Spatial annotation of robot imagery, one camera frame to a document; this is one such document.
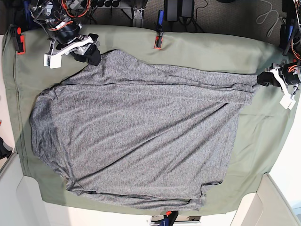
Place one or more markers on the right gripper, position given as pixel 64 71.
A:
pixel 67 39

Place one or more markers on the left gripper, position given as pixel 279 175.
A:
pixel 290 73

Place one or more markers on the grey heathered T-shirt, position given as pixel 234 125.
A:
pixel 153 137

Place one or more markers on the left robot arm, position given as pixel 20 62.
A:
pixel 291 35

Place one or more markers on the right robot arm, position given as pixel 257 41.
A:
pixel 59 20

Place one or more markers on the left red black clamp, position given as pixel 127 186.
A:
pixel 18 39

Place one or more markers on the top centre red clamp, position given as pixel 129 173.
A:
pixel 159 30

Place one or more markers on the black power adapter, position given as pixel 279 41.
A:
pixel 173 9

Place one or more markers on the bottom red blue clamp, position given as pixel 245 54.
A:
pixel 169 219

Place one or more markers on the aluminium frame bracket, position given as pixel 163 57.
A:
pixel 138 17

